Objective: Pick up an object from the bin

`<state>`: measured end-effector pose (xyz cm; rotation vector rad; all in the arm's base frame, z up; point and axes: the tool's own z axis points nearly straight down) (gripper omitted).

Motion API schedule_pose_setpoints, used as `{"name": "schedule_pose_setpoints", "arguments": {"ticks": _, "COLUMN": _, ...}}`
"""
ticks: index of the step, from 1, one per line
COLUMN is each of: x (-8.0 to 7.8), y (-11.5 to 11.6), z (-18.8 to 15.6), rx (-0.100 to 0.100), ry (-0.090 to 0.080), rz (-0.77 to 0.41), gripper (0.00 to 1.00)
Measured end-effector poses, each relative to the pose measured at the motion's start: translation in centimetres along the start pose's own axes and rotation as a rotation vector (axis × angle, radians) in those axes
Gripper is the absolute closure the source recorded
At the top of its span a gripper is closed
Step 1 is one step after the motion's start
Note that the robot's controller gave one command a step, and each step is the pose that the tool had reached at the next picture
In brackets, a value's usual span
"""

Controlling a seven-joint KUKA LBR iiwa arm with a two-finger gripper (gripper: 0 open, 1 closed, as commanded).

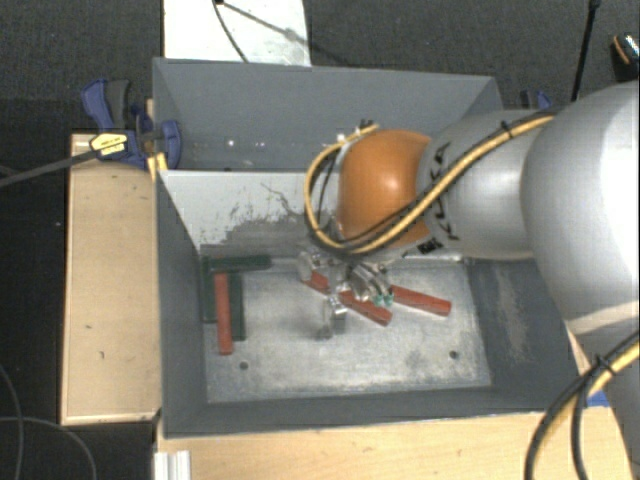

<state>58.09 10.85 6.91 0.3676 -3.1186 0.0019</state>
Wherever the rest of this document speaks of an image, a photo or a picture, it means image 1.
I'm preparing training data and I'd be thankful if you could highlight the red-brown flat block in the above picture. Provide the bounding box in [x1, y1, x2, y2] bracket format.
[214, 273, 236, 357]
[304, 271, 394, 328]
[388, 284, 453, 318]

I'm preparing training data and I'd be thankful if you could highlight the grey metal bin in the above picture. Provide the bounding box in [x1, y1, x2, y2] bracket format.
[151, 56, 585, 438]

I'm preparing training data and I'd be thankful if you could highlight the dark green flat block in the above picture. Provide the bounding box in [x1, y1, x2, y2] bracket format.
[201, 253, 274, 273]
[200, 267, 220, 325]
[228, 273, 248, 342]

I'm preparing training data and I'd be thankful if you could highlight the pale wood flat board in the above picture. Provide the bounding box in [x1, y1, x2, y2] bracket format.
[59, 132, 164, 427]

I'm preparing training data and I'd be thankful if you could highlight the black cylinder on white bracket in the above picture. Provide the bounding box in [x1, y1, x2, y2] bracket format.
[414, 237, 446, 258]

